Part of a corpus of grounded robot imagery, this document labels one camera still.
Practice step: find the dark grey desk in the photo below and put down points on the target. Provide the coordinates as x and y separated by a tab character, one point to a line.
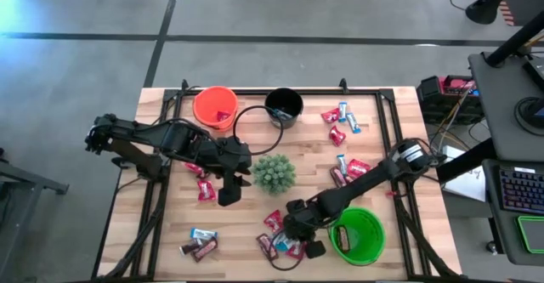
493	215

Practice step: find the small brown candy bar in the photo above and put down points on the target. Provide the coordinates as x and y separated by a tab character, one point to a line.
189	247

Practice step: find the black red equipment case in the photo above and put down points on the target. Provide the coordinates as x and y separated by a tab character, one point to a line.
429	100

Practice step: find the orange black striped mat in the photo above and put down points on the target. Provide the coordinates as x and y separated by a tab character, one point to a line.
508	11

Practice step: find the orange pumpkin face bucket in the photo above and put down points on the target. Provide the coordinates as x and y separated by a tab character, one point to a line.
208	104

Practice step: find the black stand pole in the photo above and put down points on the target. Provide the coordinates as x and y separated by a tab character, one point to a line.
467	160
510	45

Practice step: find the round black device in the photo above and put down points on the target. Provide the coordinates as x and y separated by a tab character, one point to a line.
527	113

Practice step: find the brown Snickers candy bar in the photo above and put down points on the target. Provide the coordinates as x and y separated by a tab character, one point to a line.
343	239
338	177
205	250
267	247

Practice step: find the potted green succulent plant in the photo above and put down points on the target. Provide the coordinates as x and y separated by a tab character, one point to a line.
274	174

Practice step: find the black plastic bucket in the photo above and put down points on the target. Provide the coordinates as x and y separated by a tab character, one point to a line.
285	98

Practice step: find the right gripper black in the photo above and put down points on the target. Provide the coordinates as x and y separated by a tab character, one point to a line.
304	221

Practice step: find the backlit black keyboard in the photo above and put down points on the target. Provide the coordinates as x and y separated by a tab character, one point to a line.
523	189

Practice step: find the grey metal table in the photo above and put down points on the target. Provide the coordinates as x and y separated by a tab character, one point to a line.
25	181

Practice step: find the black stand leg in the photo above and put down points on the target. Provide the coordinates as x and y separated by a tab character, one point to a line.
484	9

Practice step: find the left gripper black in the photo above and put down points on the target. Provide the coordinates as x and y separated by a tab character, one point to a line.
231	157

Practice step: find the blue silver candy bar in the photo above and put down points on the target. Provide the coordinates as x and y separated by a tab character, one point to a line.
341	163
281	245
281	114
203	233
353	122
342	111

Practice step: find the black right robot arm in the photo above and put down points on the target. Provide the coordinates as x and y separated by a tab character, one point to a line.
365	181

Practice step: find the white paper sheet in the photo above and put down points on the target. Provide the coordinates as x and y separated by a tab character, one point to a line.
469	183

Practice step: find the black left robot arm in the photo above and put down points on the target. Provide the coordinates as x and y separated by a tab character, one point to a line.
140	134

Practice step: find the green plastic bucket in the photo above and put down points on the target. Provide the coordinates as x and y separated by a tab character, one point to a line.
365	228

